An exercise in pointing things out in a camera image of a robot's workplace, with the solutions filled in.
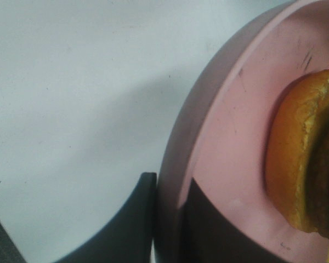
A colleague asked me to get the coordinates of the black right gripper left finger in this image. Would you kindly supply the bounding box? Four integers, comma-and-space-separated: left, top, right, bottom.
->
58, 173, 157, 263

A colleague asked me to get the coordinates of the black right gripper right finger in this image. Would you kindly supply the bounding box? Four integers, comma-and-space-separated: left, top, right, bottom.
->
181, 180, 328, 262

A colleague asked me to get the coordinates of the pink round plate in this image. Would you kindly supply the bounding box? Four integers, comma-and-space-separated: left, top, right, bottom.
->
155, 1, 329, 262

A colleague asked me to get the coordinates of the burger with lettuce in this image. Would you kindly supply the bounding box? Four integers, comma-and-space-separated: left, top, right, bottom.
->
265, 69, 329, 262

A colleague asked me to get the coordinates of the grey black robot base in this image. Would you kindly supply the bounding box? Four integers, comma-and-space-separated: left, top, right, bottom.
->
0, 223, 26, 263

